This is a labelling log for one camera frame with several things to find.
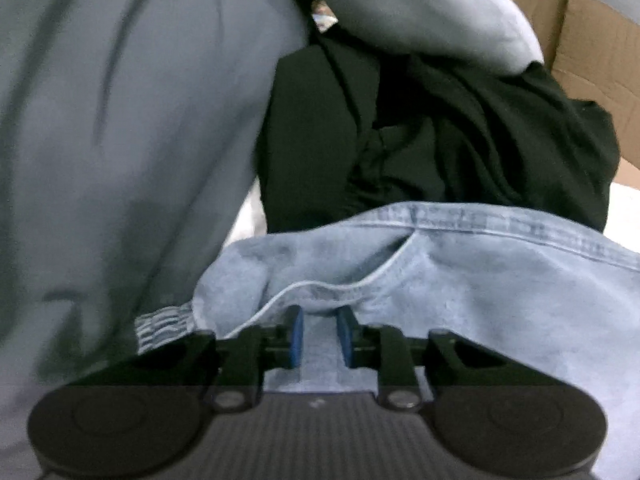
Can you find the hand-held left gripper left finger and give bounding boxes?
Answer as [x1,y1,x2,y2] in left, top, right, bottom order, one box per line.
[132,305,305,411]

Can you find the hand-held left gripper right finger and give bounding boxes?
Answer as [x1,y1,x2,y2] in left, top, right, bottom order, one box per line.
[336,306,506,411]

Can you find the light blue denim pants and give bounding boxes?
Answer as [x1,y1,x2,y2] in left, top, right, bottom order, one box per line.
[135,201,640,480]

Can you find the black garment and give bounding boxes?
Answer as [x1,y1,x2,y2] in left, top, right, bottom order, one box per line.
[252,30,621,236]

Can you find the bear print bed sheet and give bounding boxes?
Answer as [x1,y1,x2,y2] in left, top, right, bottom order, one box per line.
[227,177,640,256]

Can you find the grey neck pillow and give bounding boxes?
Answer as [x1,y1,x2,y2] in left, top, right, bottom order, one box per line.
[260,0,546,78]

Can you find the flattened brown cardboard box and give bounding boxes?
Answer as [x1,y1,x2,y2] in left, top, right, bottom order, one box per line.
[470,0,640,191]

